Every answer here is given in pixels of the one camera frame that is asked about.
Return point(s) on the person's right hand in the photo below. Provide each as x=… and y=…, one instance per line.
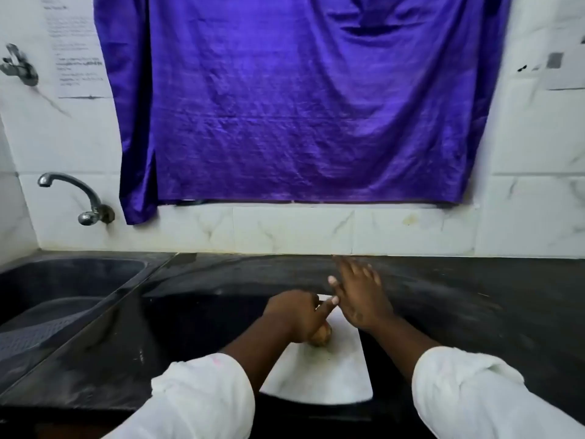
x=363, y=297

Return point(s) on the person's left hand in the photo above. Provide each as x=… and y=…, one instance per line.
x=297, y=315

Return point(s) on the small brown onion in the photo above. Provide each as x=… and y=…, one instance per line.
x=320, y=336

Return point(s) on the person's left forearm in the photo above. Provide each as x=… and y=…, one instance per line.
x=247, y=356

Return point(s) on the person's right forearm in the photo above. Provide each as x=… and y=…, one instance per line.
x=402, y=345

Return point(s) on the black stone countertop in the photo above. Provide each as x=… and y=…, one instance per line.
x=480, y=306

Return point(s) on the white marble cutting board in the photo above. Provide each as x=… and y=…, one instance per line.
x=320, y=379

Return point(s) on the purple cloth curtain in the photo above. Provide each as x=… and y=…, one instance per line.
x=297, y=109

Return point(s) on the black kitchen sink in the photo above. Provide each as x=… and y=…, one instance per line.
x=55, y=288

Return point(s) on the white paper sheet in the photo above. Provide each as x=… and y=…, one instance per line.
x=566, y=73

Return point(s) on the white printed paper notice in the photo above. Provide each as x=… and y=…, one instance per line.
x=77, y=50

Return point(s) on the chrome wall faucet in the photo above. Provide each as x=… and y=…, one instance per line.
x=94, y=211

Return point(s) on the metal wall valve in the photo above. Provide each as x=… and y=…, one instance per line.
x=23, y=70

